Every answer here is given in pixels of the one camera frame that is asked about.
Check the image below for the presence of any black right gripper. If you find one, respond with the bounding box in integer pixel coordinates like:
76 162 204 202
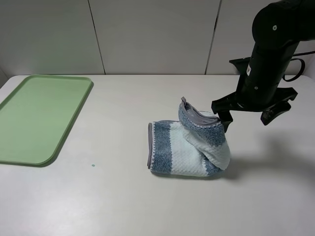
211 88 298 133

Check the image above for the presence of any blue white striped towel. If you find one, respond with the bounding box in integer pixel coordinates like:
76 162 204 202
147 97 231 177

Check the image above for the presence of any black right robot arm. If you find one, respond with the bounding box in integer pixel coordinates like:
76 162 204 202
211 0 315 129

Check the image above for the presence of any light green plastic tray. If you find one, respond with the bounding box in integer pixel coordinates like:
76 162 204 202
0 75 94 166

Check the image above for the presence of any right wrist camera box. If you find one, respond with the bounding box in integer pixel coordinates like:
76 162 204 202
229 57 251 75

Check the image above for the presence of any black right camera cable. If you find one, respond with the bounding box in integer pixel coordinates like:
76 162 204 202
283 50 315 82

